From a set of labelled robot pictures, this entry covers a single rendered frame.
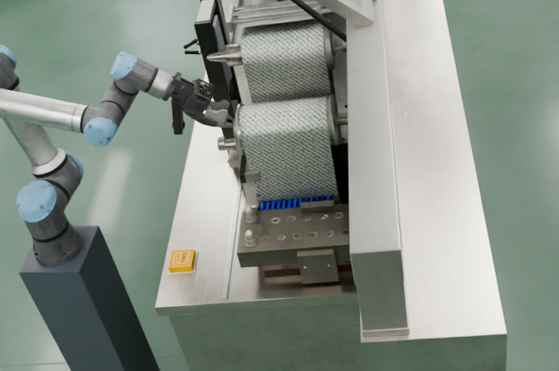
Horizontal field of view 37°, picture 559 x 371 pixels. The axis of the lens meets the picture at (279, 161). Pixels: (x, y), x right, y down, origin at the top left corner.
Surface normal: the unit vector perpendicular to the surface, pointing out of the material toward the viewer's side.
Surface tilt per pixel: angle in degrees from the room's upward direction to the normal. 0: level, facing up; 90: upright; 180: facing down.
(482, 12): 0
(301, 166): 90
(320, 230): 0
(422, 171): 0
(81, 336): 90
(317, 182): 90
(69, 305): 90
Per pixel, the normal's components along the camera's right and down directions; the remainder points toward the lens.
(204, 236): -0.16, -0.76
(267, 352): -0.05, 0.65
